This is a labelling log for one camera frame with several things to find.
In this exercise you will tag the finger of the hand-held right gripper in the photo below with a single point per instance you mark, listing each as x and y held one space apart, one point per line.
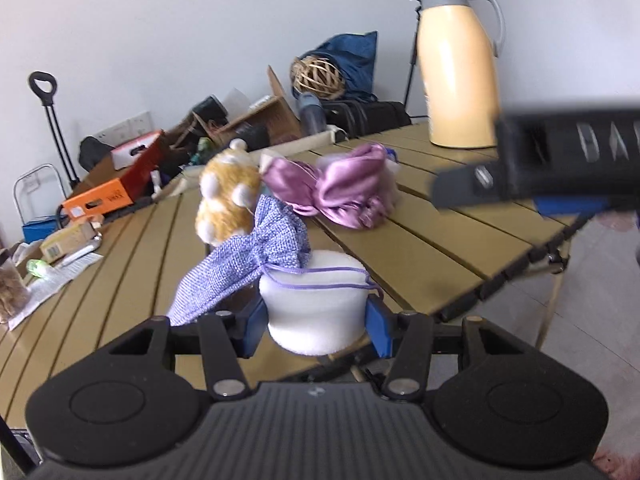
570 206
465 185

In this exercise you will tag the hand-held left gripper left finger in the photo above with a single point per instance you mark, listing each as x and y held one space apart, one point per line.
255 329

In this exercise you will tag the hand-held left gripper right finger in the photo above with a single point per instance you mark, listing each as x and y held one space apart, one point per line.
377 329

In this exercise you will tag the white round foam sponge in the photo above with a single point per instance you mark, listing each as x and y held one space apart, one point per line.
312 315

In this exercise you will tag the pink satin bow scrunchie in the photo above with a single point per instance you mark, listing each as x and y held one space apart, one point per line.
340 190

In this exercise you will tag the tan spotted plush toy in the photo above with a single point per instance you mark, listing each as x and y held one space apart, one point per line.
227 195

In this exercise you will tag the tan folding camping table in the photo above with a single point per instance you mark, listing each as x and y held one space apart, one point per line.
440 215

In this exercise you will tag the yellow thermos jug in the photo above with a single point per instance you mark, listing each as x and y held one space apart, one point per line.
457 80

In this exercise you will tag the black suitcase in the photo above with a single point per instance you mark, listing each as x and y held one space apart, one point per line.
370 117

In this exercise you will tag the black phone holder tripod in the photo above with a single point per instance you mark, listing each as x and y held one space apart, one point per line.
412 60

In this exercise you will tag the dark blue cloth bag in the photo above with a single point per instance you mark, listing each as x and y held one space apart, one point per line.
357 65

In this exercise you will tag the woven rattan ball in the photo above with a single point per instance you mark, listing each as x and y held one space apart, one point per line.
317 77

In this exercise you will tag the orange cardboard box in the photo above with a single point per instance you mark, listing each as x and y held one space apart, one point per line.
125 180

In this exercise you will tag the small yellow paper box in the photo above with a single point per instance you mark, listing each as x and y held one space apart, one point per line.
67 242

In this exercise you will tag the brown open cardboard box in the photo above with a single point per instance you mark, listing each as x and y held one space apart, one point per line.
265 120

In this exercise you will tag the white paper sheet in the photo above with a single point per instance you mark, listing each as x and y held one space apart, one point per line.
50 285

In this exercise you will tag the green tube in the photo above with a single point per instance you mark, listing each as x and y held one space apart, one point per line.
39 268

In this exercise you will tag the blue box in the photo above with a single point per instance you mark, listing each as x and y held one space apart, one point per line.
42 230

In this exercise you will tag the clear snack jar black lid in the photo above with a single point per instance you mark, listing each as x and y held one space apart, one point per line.
12 290

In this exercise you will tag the white wall socket row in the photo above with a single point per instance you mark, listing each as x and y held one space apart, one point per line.
125 127

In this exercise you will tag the grey metal tube frame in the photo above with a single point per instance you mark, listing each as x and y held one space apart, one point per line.
35 180

